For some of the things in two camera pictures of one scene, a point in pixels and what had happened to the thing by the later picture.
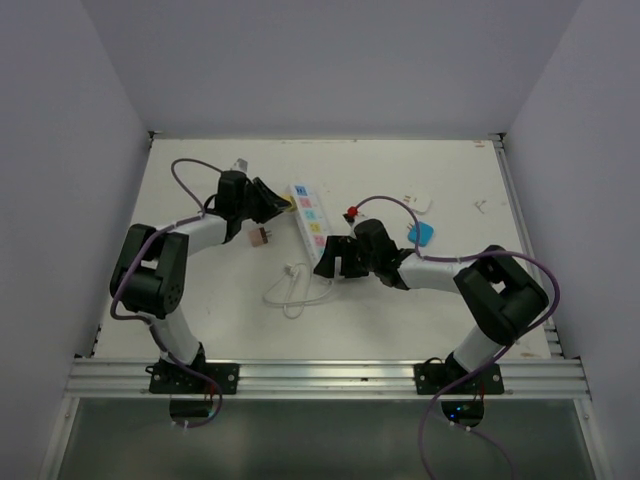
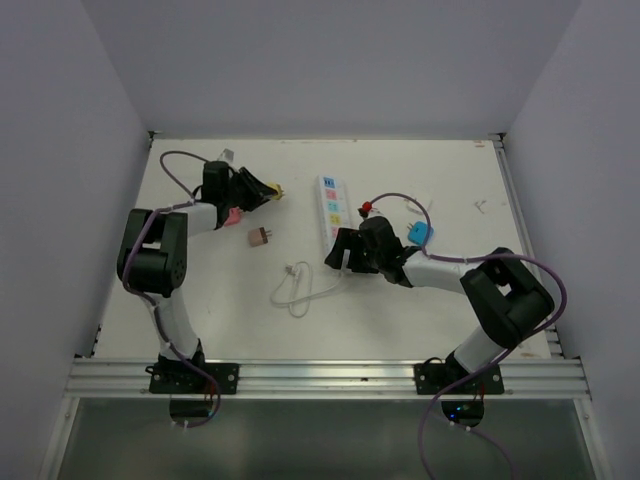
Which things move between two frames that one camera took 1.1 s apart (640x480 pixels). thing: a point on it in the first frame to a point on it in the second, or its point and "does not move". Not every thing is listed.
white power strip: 310,219 to 333,207
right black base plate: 435,378 does not move
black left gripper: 272,204 to 258,193
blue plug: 426,233 does not move
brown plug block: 259,236 does not move
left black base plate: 168,378 does not move
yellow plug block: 293,202 to 279,189
